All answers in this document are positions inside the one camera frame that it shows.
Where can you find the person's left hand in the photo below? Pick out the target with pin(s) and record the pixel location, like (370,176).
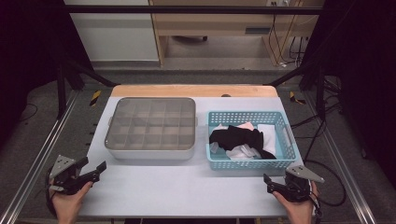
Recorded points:
(68,208)

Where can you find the aluminium rail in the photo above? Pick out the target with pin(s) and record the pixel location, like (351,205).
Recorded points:
(338,161)
(39,161)

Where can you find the white compartment storage box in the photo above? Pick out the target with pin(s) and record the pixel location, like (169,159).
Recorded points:
(149,154)

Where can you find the wooden desk unit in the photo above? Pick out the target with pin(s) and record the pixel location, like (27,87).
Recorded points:
(214,21)

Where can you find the transparent grey box lid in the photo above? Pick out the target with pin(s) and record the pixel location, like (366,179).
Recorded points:
(149,107)

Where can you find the black horizontal bar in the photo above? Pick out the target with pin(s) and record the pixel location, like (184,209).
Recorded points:
(186,9)

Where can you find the dark curtain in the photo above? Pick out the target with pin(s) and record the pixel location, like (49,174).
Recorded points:
(25,46)
(367,77)

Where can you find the person's right hand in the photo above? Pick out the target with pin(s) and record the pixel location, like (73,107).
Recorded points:
(300,211)

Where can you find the pink sock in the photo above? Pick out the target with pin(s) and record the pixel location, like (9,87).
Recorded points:
(247,126)

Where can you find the yellow black tape strip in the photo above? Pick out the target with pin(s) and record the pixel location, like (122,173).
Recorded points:
(95,98)
(294,98)

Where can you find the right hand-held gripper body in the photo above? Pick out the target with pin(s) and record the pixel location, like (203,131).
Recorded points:
(297,186)

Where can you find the white sock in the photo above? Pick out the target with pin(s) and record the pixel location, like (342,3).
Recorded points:
(268,137)
(239,154)

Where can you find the blue perforated plastic basket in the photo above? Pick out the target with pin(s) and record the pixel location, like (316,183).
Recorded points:
(243,117)

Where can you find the white power strip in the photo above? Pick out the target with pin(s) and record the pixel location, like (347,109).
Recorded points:
(278,2)

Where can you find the black metal stand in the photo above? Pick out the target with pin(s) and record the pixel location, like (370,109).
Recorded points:
(320,93)
(61,93)

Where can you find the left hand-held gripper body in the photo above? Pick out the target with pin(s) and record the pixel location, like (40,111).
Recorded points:
(67,180)

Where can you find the white cabinet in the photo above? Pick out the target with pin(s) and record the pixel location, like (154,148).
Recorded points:
(115,37)

